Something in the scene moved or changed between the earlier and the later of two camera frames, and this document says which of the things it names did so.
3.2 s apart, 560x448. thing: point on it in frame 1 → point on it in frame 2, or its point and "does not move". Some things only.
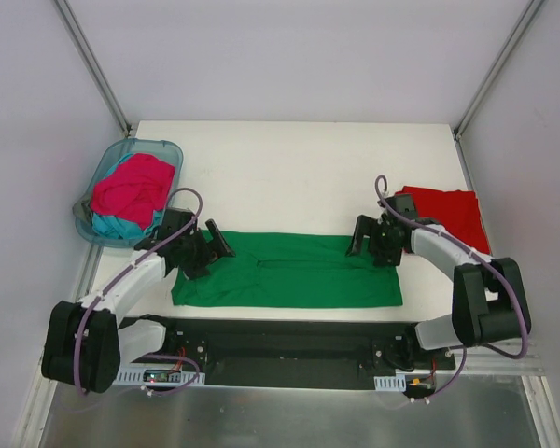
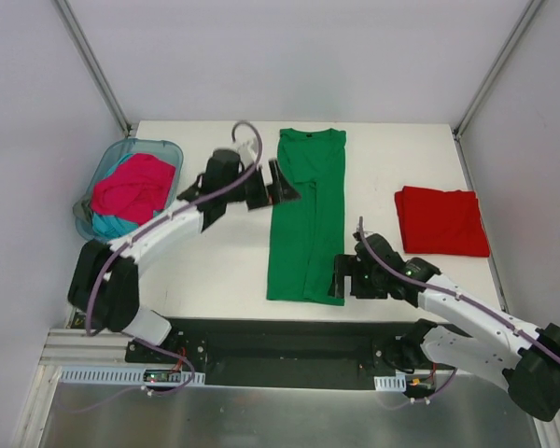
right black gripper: (373, 241) → (347, 273)
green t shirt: (289, 270) → (306, 239)
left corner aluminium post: (93, 64) does not move
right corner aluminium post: (529, 12) does not move
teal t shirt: (118, 227) does not move
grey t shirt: (82, 211) does not move
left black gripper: (204, 252) → (256, 189)
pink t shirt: (141, 184) does not move
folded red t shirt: (457, 211) does not move
